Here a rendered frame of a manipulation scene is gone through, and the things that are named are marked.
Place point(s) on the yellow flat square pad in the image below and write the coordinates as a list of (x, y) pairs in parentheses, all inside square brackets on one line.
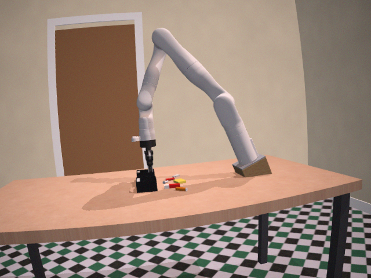
[(181, 181)]

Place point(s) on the red and white eraser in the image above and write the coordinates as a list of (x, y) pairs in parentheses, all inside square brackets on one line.
[(167, 186)]

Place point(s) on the black three-compartment bin rack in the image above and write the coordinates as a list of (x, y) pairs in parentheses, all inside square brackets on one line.
[(147, 181)]

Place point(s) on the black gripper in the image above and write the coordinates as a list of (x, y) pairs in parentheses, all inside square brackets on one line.
[(148, 152)]

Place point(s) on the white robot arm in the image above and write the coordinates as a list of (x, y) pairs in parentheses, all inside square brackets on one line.
[(192, 69)]

